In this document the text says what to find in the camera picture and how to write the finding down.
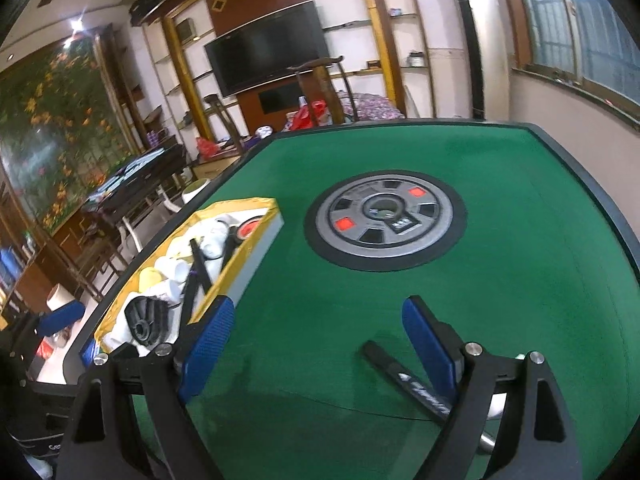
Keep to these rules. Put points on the red plastic bag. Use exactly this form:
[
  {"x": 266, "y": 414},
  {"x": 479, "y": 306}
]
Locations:
[{"x": 307, "y": 115}]

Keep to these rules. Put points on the black marker pen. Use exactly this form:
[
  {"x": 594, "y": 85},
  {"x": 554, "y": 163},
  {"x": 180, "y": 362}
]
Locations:
[{"x": 199, "y": 270}]

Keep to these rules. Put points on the black television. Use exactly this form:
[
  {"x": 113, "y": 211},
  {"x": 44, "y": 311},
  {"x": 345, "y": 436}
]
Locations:
[{"x": 267, "y": 48}]

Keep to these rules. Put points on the small white bottle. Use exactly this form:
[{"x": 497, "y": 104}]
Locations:
[{"x": 213, "y": 240}]

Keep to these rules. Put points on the black side table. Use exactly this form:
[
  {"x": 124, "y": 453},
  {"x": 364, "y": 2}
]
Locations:
[{"x": 138, "y": 182}]

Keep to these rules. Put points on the white standing air conditioner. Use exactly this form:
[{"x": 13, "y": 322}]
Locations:
[{"x": 488, "y": 59}]

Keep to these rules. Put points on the white bottle with label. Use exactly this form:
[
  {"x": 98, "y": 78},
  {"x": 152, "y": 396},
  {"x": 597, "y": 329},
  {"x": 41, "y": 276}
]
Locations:
[{"x": 167, "y": 290}]

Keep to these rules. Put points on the black plastic fan part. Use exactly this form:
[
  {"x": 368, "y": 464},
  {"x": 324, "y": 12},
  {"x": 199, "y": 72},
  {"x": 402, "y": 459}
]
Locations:
[{"x": 147, "y": 319}]

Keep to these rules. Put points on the yellow rimmed white tray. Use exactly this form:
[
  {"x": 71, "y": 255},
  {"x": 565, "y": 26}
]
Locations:
[{"x": 113, "y": 332}]

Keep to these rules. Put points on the wooden chair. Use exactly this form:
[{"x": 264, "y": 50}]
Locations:
[{"x": 318, "y": 69}]

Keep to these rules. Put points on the flower wall mural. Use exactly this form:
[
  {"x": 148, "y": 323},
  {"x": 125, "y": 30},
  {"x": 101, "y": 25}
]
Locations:
[{"x": 60, "y": 135}]

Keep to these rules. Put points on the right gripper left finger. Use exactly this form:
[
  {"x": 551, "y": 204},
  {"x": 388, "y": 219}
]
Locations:
[{"x": 129, "y": 418}]

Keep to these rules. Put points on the window with metal grille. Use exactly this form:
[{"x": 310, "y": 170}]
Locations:
[{"x": 579, "y": 44}]

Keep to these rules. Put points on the white charger adapter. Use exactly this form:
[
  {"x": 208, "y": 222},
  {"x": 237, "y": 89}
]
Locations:
[{"x": 495, "y": 411}]

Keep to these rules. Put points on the yellow cylinder cap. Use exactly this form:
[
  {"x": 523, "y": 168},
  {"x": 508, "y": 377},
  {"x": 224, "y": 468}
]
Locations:
[{"x": 148, "y": 277}]

